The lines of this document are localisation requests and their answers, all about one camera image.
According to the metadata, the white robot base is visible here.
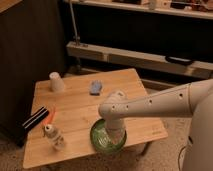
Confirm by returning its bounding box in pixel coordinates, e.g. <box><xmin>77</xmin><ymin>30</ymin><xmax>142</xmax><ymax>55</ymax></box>
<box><xmin>182</xmin><ymin>94</ymin><xmax>213</xmax><ymax>171</ymax></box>

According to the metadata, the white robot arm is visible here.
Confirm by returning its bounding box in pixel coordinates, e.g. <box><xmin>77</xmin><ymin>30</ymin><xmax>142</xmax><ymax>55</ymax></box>
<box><xmin>98</xmin><ymin>79</ymin><xmax>213</xmax><ymax>144</ymax></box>

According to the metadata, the blue sponge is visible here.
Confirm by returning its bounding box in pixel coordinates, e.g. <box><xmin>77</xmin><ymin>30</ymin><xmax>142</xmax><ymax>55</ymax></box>
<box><xmin>89</xmin><ymin>80</ymin><xmax>102</xmax><ymax>95</ymax></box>

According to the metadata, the wooden folding table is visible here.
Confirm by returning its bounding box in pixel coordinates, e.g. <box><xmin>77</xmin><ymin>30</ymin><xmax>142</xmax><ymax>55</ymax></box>
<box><xmin>23</xmin><ymin>69</ymin><xmax>168</xmax><ymax>171</ymax></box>

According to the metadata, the white paper cup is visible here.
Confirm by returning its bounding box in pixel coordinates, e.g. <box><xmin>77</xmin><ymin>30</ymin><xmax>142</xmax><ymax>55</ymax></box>
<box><xmin>49</xmin><ymin>72</ymin><xmax>65</xmax><ymax>92</ymax></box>

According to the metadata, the green glass bowl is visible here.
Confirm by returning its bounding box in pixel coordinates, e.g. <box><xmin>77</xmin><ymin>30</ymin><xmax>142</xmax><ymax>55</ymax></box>
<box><xmin>90</xmin><ymin>119</ymin><xmax>127</xmax><ymax>154</ymax></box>

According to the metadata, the metal stand pole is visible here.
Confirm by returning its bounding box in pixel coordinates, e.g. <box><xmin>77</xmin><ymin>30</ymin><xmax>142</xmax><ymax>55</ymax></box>
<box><xmin>69</xmin><ymin>0</ymin><xmax>81</xmax><ymax>46</ymax></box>

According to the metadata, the orange marker pen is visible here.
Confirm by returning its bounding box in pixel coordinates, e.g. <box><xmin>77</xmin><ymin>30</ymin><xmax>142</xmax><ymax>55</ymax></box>
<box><xmin>43</xmin><ymin>107</ymin><xmax>56</xmax><ymax>126</ymax></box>

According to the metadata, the long beige case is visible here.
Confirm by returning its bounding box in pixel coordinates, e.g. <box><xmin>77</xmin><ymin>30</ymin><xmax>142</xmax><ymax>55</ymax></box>
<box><xmin>66</xmin><ymin>41</ymin><xmax>213</xmax><ymax>79</ymax></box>

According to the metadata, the wooden shelf with clutter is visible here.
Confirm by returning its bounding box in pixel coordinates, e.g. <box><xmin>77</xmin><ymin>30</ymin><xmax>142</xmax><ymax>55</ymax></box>
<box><xmin>63</xmin><ymin>0</ymin><xmax>213</xmax><ymax>20</ymax></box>

